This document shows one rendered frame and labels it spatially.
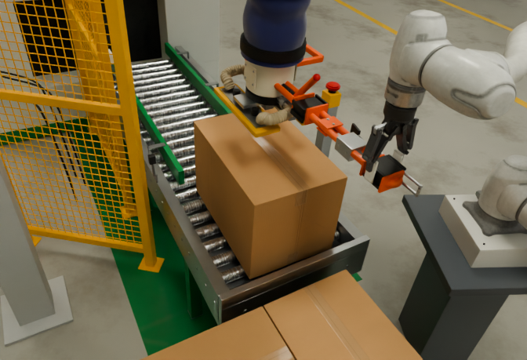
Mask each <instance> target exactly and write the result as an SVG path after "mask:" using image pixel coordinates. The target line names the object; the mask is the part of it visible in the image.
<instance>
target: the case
mask: <svg viewBox="0 0 527 360"><path fill-rule="evenodd" d="M278 125H279V126H280V132H277V133H272V134H269V135H266V136H260V137H257V138H255V136H254V135H253V134H251V132H250V131H248V129H247V128H246V127H245V126H244V125H243V124H242V123H241V122H240V120H239V119H238V118H237V117H236V116H235V115H234V114H233V113H231V114H227V115H221V116H216V117H212V118H205V119H201V120H197V121H194V152H195V172H196V190H197V192H198V193H199V195H200V197H201V198H202V201H203V202H204V203H205V205H206V207H207V209H208V210H209V212H210V214H211V215H212V217H213V219H214V220H215V222H216V224H217V226H218V227H219V229H220V230H221V232H222V234H223V235H224V237H225V238H226V240H227V243H228V244H229V246H230V247H231V249H232V251H233V252H234V254H235V256H236V257H237V259H238V261H239V263H240V264H241V266H242V267H243V269H244V271H245V273H246V274H247V276H248V277H249V279H252V278H255V277H258V276H260V275H264V274H266V273H268V272H270V271H274V270H276V269H279V268H280V267H284V266H286V265H289V264H292V263H295V262H297V261H299V260H302V259H305V258H307V257H309V256H313V255H315V254H317V253H321V252H323V251H326V250H327V249H331V248H332V246H333V239H334V235H335V232H336V225H337V222H338V218H339V215H340V208H341V205H342V201H343V195H344V191H345V187H346V184H347V176H346V175H345V174H344V173H343V172H342V171H341V170H340V169H339V168H338V167H337V166H336V165H335V164H334V163H333V162H332V161H331V160H330V159H328V158H327V157H326V156H325V155H324V154H323V153H322V152H321V151H320V150H319V149H318V148H317V147H316V146H315V145H314V144H313V143H312V142H311V141H310V140H309V139H308V138H306V137H305V135H303V134H302V133H301V131H299V130H298V128H297V127H295V126H294V124H292V123H291V121H288V120H287V121H285V122H281V123H280V124H279V123H278Z"/></svg>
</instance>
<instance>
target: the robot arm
mask: <svg viewBox="0 0 527 360"><path fill-rule="evenodd" d="M446 36H447V25H446V22H445V17H444V16H443V15H442V14H440V13H436V12H433V11H430V10H425V9H420V10H416V11H413V12H411V13H409V14H407V15H406V17H405V19H404V20H403V21H402V24H401V26H400V28H399V30H398V33H397V35H396V38H395V40H394V44H393V47H392V51H391V58H390V74H389V77H388V80H387V87H386V89H385V93H384V97H385V99H386V102H385V105H384V108H383V114H384V120H383V121H382V123H381V125H373V126H372V131H371V134H370V137H369V140H368V142H367V144H366V146H365V150H364V152H363V155H362V158H363V159H364V160H366V161H367V163H366V167H365V175H364V178H365V179H366V180H367V181H368V182H370V183H371V184H372V183H373V180H374V176H375V174H376V169H377V166H378V163H379V162H378V161H377V159H378V158H379V156H380V154H381V153H382V151H383V149H384V148H385V146H386V145H387V143H388V141H391V140H392V138H393V136H395V135H396V140H397V148H398V149H397V148H396V149H394V153H393V156H392V157H393V158H395V159H396V160H397V161H398V162H400V163H402V160H403V157H404V155H407V154H408V153H409V151H407V150H408V149H409V150H411V149H412V148H413V141H414V136H415V132H416V126H417V123H418V121H419V119H418V118H417V117H415V114H416V109H417V107H419V106H420V105H421V104H422V102H423V98H424V95H425V92H426V90H427V91H428V92H429V93H430V94H431V95H432V96H433V97H434V98H436V99H437V100H439V101H440V102H442V103H443V104H444V105H446V106H447V107H450V108H451V109H453V110H454V111H457V112H458V113H460V114H462V115H465V116H467V117H470V118H476V119H481V120H491V119H494V118H497V117H500V116H501V115H503V114H505V113H506V112H507V111H508V110H509V109H510V108H511V106H512V105H513V103H514V101H515V98H516V95H517V90H516V86H515V83H516V82H518V81H520V80H521V79H522V78H523V77H524V76H525V75H526V73H527V21H526V22H524V23H522V24H520V25H518V26H517V27H516V28H515V29H514V30H513V31H512V32H511V33H510V34H509V36H508V38H507V42H506V46H505V50H504V55H503V56H502V55H501V54H499V53H496V52H491V51H490V52H488V51H481V50H475V49H465V50H464V49H459V48H456V47H455V46H453V45H452V44H451V43H450V42H449V40H448V39H446ZM384 133H386V134H387V135H388V136H387V135H385V134H384ZM408 142H409V143H408ZM475 195H476V197H477V199H478V201H477V202H469V201H465V202H463V204H462V206H463V207H464V208H465V209H466V210H467V211H468V212H469V213H470V214H471V216H472V217H473V218H474V220H475V222H476V223H477V224H478V226H479V227H480V228H481V229H482V234H483V235H485V236H488V237H490V236H493V235H505V234H516V233H522V234H527V157H526V156H523V155H511V156H509V157H507V158H505V159H504V160H501V161H500V162H498V163H497V164H496V165H495V166H494V167H493V169H492V170H491V172H490V173H489V175H488V176H487V178H486V180H485V183H484V185H483V187H482V190H481V191H476V194H475Z"/></svg>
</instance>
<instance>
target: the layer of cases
mask: <svg viewBox="0 0 527 360"><path fill-rule="evenodd" d="M141 360H423V359H422V358H421V357H420V355H419V354H418V353H417V352H416V351H415V349H414V348H413V347H412V346H411V345H410V343H409V342H408V341H407V340H406V338H404V336H403V335H402V334H401V333H400V332H399V331H398V330H397V328H396V327H395V326H394V325H393V324H392V322H391V321H390V320H389V319H388V318H387V316H386V315H385V314H384V313H383V312H382V311H381V310H380V309H379V307H378V306H377V305H376V304H375V303H374V301H373V300H372V299H371V298H370V297H369V295H368V294H367V293H366V292H365V290H364V289H363V288H362V287H361V286H360V285H359V284H358V283H357V282H356V280H355V279H354V278H353V277H352V276H351V274H350V273H349V272H348V271H347V270H343V271H341V272H339V273H336V274H334V275H331V276H329V277H328V278H324V279H322V280H321V281H319V282H316V283H314V284H311V285H309V286H307V287H304V288H302V289H299V290H297V291H295V292H294V293H290V294H289V295H287V296H284V297H282V298H279V299H277V300H275V301H272V302H270V303H269V304H265V305H264V306H263V307H258V308H257V309H255V310H252V311H250V312H247V313H245V314H243V315H240V316H238V317H237V318H233V319H231V320H230V321H227V322H225V323H223V324H220V325H218V326H215V327H213V328H211V329H208V330H206V331H205V332H202V333H199V334H198V335H195V336H193V337H190V338H188V339H186V340H183V341H181V342H179V343H178V344H174V345H173V346H170V347H167V348H166V349H163V350H161V351H158V352H156V353H154V354H152V355H149V356H147V357H146V358H142V359H141Z"/></svg>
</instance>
